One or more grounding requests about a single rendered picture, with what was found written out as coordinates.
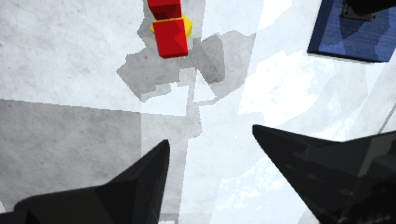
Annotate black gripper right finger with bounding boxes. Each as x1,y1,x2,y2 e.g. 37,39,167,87
252,124,396,224

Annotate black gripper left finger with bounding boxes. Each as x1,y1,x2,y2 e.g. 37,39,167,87
13,139,170,224

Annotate yellow cube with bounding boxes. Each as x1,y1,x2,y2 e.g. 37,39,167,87
150,14,193,41

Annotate red cube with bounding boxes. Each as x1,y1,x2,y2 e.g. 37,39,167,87
153,18,188,59
147,0,182,21

